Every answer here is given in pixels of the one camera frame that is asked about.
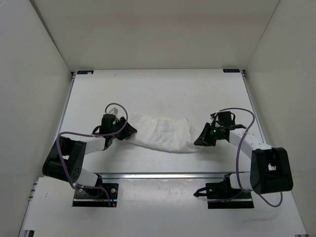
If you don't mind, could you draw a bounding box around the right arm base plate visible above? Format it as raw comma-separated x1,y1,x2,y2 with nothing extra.
194,181,254,209

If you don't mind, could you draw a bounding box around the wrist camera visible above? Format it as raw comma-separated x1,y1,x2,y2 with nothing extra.
108,107,119,116
210,111,236,126

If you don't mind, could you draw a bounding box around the aluminium table front rail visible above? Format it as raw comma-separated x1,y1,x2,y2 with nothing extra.
46,171,278,180

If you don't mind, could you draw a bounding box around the blue corner label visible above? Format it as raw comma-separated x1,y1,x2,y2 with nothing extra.
223,69,240,73
77,70,94,75

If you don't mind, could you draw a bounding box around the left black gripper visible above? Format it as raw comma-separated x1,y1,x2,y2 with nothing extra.
111,116,137,141

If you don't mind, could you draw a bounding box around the left blue corner label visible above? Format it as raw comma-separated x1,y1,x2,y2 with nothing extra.
77,70,94,75

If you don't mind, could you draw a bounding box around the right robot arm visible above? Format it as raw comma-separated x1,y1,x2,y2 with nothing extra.
194,111,293,198

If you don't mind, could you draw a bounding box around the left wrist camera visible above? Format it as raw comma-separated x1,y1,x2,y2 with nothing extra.
108,107,119,116

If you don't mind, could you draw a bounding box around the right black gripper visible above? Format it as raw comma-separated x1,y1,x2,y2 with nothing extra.
193,122,224,147

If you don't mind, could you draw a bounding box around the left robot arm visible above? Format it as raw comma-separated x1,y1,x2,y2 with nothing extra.
42,114,137,197

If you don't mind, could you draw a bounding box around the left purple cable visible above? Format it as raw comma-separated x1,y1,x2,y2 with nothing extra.
56,103,129,207

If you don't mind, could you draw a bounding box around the right blue corner label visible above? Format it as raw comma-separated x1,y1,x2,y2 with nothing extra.
223,69,240,73

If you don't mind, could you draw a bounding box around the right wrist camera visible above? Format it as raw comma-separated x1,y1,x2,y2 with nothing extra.
210,111,236,126

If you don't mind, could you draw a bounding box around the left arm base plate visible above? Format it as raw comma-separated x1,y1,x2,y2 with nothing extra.
72,183,119,208

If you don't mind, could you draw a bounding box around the white pleated skirt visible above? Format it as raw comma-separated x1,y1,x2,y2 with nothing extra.
127,113,202,153

